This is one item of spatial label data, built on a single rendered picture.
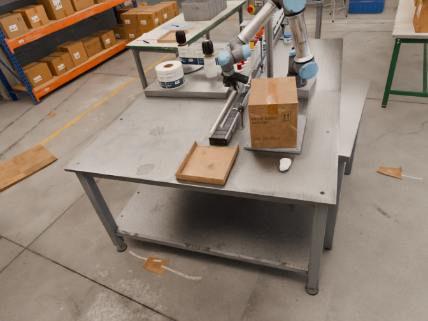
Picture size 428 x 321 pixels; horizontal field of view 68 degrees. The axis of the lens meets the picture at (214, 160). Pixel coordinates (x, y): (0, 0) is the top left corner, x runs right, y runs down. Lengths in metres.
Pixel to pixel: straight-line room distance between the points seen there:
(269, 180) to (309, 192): 0.20
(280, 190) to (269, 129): 0.33
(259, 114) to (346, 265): 1.19
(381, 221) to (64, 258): 2.35
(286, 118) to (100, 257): 1.71
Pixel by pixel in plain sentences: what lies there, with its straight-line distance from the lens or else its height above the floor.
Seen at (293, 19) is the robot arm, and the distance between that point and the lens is 1.94.
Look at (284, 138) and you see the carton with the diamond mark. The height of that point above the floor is 0.91.
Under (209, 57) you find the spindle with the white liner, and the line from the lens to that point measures 2.41.
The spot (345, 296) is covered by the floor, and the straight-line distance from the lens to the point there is 2.18.
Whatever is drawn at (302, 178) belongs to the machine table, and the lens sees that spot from 1.57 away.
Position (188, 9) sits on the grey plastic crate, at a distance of 4.51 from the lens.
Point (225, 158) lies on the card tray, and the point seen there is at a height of 0.83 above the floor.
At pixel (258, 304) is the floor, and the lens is 2.11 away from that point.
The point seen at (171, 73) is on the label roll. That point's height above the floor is 1.00.
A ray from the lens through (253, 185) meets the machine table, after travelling 1.54.
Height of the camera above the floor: 1.89
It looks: 38 degrees down
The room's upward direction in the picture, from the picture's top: 10 degrees counter-clockwise
